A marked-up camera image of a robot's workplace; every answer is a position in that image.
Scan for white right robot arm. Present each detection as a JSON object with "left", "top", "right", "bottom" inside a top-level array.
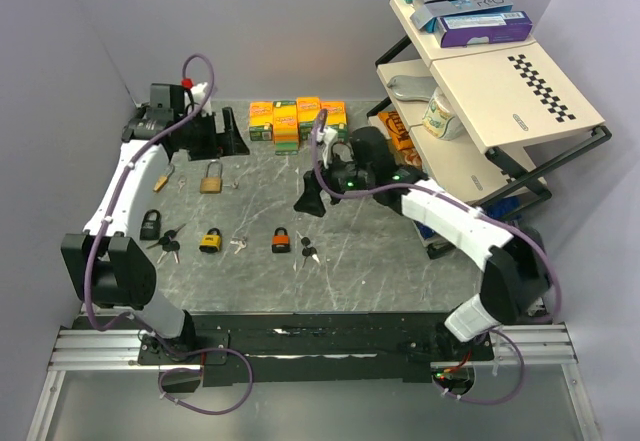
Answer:
[{"left": 294, "top": 127, "right": 555, "bottom": 360}]

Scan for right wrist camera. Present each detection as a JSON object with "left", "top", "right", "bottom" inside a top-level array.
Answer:
[{"left": 314, "top": 127, "right": 338, "bottom": 168}]

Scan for aluminium rail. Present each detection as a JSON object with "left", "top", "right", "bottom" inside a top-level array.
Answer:
[{"left": 28, "top": 325, "right": 600, "bottom": 440}]

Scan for purple toothpaste box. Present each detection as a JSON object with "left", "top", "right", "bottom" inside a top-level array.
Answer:
[{"left": 434, "top": 11, "right": 533, "bottom": 48}]

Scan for large brass padlock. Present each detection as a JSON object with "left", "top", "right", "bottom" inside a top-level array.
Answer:
[{"left": 199, "top": 159, "right": 223, "bottom": 194}]

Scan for grey R.O.C.S. toothpaste box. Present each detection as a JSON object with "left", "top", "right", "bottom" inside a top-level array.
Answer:
[{"left": 409, "top": 0, "right": 513, "bottom": 33}]

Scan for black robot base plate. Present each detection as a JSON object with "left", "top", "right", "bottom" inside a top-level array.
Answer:
[{"left": 72, "top": 310, "right": 551, "bottom": 395}]

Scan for blue bag under shelf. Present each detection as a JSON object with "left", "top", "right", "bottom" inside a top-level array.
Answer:
[{"left": 414, "top": 196, "right": 521, "bottom": 248}]

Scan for small silver keys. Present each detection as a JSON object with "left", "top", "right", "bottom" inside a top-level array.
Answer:
[{"left": 177, "top": 176, "right": 187, "bottom": 192}]

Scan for black headed keys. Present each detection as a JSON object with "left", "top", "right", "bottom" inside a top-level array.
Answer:
[{"left": 147, "top": 223, "right": 186, "bottom": 264}]

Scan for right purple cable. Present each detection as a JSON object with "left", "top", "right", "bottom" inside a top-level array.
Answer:
[{"left": 308, "top": 108, "right": 562, "bottom": 406}]

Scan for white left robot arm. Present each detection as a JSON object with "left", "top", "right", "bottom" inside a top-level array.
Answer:
[{"left": 61, "top": 78, "right": 248, "bottom": 363}]

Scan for orange sponge pack stack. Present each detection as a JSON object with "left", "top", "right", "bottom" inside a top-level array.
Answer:
[{"left": 248, "top": 97, "right": 348, "bottom": 156}]

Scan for orange snack bag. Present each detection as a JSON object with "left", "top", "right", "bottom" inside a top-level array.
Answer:
[{"left": 377, "top": 111, "right": 422, "bottom": 169}]

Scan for silver foil pouch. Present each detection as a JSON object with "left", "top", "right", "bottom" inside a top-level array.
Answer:
[{"left": 386, "top": 75, "right": 438, "bottom": 102}]

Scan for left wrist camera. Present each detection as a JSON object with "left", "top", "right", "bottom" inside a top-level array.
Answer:
[{"left": 181, "top": 78, "right": 212, "bottom": 115}]

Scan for silver key ring keys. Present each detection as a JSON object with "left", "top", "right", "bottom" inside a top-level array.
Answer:
[{"left": 223, "top": 178, "right": 240, "bottom": 189}]

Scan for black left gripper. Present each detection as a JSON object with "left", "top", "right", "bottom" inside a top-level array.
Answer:
[{"left": 176, "top": 107, "right": 249, "bottom": 161}]

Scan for orange padlock black keys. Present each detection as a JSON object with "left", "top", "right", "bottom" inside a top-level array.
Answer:
[{"left": 297, "top": 232, "right": 321, "bottom": 267}]

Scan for cream tiered shelf rack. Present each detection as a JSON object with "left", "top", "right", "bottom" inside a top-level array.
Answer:
[{"left": 367, "top": 0, "right": 612, "bottom": 221}]

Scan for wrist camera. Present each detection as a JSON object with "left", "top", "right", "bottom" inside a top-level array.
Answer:
[
  {"left": 314, "top": 127, "right": 338, "bottom": 168},
  {"left": 181, "top": 78, "right": 212, "bottom": 115}
]

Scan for yellow padlock silver keys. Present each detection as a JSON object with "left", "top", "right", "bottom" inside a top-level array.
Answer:
[{"left": 229, "top": 237, "right": 247, "bottom": 255}]

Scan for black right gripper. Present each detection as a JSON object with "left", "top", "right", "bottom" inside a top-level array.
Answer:
[{"left": 294, "top": 143, "right": 374, "bottom": 218}]

